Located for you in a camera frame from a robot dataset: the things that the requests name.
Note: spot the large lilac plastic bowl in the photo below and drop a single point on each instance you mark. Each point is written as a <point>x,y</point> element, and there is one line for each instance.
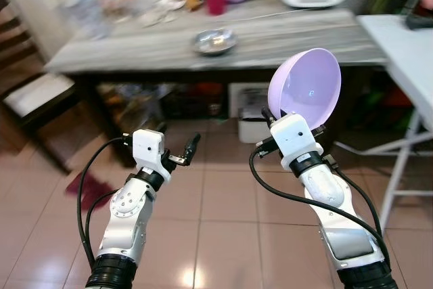
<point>308,86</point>

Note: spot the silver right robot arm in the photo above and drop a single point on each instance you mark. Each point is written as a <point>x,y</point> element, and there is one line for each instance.
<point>335,211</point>

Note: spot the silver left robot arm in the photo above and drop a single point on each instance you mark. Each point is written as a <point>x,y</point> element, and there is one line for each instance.
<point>128,216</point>

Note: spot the white box under table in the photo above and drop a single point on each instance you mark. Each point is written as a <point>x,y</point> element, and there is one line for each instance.
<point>247,109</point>

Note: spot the grey wooden side table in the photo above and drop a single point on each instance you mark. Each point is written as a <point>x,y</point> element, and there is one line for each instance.
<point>291,35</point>

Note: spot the shiny metal bowl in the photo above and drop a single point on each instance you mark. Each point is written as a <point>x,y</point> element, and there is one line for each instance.
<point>215,42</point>

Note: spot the dark red floor cloth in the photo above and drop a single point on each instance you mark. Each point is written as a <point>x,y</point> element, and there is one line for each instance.
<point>90,185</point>

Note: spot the white folding table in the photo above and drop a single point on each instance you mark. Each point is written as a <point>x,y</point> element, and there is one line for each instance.
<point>402,45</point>

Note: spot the dark wooden chair white cushion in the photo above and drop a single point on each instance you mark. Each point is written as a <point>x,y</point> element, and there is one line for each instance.
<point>37,94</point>

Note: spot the clear plastic container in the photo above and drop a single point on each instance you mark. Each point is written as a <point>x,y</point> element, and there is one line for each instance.
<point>89,11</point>

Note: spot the black flat device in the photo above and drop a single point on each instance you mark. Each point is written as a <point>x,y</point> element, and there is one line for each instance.
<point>419,20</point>

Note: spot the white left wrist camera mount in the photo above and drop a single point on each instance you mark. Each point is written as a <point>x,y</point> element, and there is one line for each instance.
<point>147,145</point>

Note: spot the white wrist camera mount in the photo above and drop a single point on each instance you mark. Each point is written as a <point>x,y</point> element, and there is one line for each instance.
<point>294,137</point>
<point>147,145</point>

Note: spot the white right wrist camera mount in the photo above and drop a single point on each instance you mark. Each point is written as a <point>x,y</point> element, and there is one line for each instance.
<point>294,137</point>

